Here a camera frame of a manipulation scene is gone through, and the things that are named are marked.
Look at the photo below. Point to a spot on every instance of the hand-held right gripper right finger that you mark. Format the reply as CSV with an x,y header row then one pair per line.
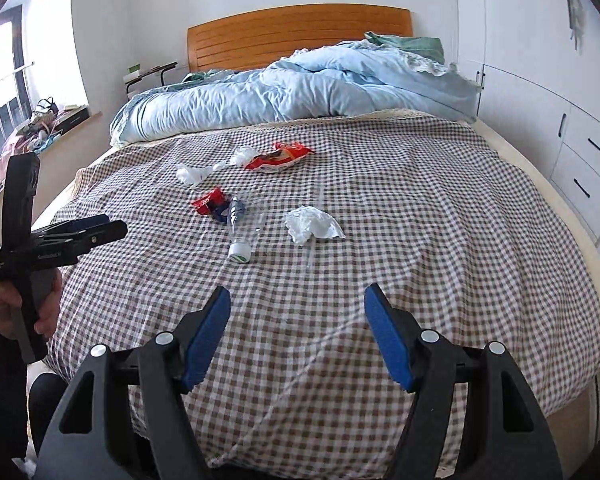
x,y
390,340

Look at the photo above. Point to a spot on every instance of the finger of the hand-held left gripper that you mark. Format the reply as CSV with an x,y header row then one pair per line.
x,y
107,232
87,220

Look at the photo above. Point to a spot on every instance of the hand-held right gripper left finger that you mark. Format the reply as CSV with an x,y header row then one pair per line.
x,y
207,340

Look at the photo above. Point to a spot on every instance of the clear plastic bottle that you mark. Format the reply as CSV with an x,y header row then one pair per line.
x,y
240,252

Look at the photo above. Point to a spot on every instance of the small white tissue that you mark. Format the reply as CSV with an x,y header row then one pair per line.
x,y
242,156
187,174

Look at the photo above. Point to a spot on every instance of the small red snack wrapper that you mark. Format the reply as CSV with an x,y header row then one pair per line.
x,y
207,202

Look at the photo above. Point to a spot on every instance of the large white tissue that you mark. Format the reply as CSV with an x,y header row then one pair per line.
x,y
312,225

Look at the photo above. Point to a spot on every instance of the large red snack wrapper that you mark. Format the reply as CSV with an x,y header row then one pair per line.
x,y
280,157

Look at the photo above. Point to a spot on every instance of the person's left forearm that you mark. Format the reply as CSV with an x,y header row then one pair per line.
x,y
0,385

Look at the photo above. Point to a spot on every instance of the person's left hand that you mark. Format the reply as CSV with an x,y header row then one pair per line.
x,y
0,305

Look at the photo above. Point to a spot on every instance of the pile of assorted clutter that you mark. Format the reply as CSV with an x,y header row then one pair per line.
x,y
25,140

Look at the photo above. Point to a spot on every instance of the black flat box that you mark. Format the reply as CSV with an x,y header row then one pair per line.
x,y
72,117

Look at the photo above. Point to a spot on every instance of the brown checked lace-trimmed bedsheet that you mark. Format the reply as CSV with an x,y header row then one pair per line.
x,y
380,235

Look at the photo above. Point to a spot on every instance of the window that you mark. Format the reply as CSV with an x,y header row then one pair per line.
x,y
0,70

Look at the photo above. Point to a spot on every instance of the small bedside table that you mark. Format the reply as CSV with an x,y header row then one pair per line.
x,y
150,74

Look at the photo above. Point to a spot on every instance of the person's leg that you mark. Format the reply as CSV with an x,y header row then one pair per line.
x,y
47,405

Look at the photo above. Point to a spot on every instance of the cream mattress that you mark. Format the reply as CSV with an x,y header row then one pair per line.
x,y
595,270

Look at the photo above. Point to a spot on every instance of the blue-white pillow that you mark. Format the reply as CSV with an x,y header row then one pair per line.
x,y
280,90

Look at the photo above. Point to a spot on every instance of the wooden bed headboard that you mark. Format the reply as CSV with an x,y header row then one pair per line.
x,y
280,35

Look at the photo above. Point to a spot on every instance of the green pillow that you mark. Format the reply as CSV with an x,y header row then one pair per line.
x,y
420,45

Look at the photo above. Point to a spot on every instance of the white wardrobe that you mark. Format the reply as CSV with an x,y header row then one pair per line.
x,y
520,35

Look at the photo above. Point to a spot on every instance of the grey hanging cloth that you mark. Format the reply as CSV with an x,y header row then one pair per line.
x,y
574,5

